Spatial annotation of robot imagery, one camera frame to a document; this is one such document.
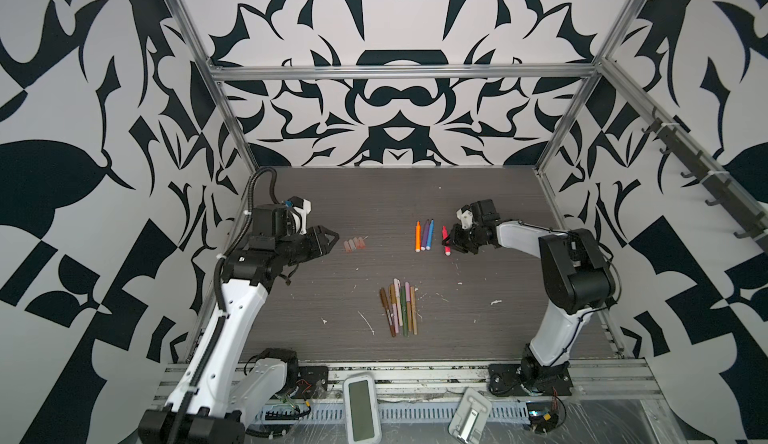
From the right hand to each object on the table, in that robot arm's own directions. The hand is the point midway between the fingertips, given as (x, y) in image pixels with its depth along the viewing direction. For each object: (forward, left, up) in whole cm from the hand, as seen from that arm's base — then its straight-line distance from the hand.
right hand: (446, 238), depth 97 cm
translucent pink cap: (0, +27, -2) cm, 27 cm away
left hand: (-11, +31, +22) cm, 40 cm away
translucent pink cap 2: (-1, +32, -2) cm, 32 cm away
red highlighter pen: (+2, 0, -1) cm, 2 cm away
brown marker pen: (-22, +19, -2) cm, 29 cm away
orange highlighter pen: (+2, +9, -1) cm, 9 cm away
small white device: (-47, +1, -1) cm, 47 cm away
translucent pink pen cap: (0, +29, -2) cm, 29 cm away
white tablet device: (-45, +25, +2) cm, 51 cm away
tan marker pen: (-22, +11, -2) cm, 25 cm away
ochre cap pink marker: (-20, +17, -2) cm, 27 cm away
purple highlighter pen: (+2, +6, -1) cm, 7 cm away
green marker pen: (-22, +14, -2) cm, 26 cm away
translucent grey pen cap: (0, +30, -2) cm, 30 cm away
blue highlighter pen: (+1, +5, -2) cm, 5 cm away
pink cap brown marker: (-16, +13, -2) cm, 21 cm away
